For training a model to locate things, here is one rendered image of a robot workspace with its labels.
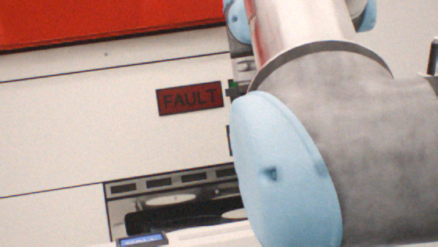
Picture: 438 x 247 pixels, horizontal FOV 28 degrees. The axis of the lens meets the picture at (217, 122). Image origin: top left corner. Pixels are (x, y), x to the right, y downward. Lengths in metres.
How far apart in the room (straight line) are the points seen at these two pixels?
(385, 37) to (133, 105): 1.79
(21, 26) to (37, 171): 0.25
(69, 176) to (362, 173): 1.02
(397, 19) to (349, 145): 2.65
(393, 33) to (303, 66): 2.59
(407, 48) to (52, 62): 1.90
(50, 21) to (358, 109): 0.97
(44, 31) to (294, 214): 0.97
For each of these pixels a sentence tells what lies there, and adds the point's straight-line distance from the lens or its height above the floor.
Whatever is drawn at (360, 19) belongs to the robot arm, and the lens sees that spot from 1.31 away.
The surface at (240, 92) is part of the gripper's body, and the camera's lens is 1.40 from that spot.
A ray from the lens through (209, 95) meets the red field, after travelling 1.53.
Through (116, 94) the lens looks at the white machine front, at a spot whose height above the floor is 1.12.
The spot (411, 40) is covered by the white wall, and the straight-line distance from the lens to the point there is 3.21.
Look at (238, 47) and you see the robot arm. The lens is 1.38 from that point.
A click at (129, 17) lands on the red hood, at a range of 1.48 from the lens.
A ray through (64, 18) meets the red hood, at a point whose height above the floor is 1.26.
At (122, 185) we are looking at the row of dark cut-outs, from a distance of 1.53.
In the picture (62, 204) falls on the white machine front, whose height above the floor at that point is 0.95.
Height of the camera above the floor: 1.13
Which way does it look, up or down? 3 degrees down
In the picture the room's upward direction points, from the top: 8 degrees counter-clockwise
